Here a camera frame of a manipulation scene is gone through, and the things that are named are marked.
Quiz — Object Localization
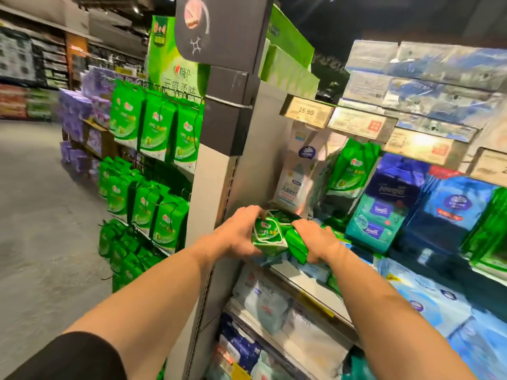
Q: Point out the white wipes bag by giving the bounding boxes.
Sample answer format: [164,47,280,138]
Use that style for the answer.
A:
[273,124,331,219]

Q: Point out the background store shelves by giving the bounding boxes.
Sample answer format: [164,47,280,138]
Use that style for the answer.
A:
[0,4,148,121]

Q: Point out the paper price tag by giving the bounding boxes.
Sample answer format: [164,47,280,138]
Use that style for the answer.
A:
[280,94,336,129]
[327,106,397,144]
[383,127,463,167]
[468,147,507,188]

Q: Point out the green wipes pack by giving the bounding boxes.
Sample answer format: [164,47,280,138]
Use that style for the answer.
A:
[461,187,507,275]

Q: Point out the plain green wipes packet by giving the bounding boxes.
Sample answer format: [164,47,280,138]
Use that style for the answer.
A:
[284,228,310,265]

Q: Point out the person's left forearm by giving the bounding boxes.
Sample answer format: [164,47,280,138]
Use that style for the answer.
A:
[63,239,228,380]

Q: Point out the dark blue packs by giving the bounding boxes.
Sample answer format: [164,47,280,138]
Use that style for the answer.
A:
[217,312,263,374]

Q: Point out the teal and navy wipes pack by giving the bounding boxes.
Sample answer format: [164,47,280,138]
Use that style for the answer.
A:
[345,153,431,254]

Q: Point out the person's right hand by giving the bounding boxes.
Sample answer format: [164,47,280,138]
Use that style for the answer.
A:
[291,219,344,265]

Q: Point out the green printed sign board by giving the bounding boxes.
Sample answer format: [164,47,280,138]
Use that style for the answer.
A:
[147,16,210,104]

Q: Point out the row of light blue packs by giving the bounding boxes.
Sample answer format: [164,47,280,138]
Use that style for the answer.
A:
[375,255,507,380]

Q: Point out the green standing wipes bag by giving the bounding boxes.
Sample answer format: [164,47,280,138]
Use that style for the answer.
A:
[326,137,382,200]

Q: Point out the white shelf upright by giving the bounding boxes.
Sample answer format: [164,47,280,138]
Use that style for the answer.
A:
[163,65,294,380]

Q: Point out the stack of purple packs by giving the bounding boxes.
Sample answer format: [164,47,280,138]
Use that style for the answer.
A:
[59,66,116,174]

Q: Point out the rows of hanging green bags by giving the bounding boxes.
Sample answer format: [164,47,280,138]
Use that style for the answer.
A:
[97,80,205,294]

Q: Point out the row of white packs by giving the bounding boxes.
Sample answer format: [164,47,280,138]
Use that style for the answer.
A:
[233,263,354,380]

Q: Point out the person's right forearm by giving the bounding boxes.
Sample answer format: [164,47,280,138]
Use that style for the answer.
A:
[324,245,478,380]

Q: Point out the blue wipes pack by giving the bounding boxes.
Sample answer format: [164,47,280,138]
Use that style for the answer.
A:
[403,167,497,251]

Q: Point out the dark grey end panel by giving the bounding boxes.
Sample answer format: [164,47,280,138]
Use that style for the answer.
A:
[174,0,275,72]

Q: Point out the green wipes packet white label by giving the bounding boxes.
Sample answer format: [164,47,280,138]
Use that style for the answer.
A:
[251,217,290,258]

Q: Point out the black sleeve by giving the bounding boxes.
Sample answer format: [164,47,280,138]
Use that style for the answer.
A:
[3,331,128,380]

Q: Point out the stack of pale blue tissue packs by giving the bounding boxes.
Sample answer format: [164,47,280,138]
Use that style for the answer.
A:
[340,39,507,144]

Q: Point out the green carton boxes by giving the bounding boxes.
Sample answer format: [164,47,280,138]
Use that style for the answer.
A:
[259,4,321,100]

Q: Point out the person's left hand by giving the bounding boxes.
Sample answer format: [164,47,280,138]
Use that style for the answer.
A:
[215,205,267,259]

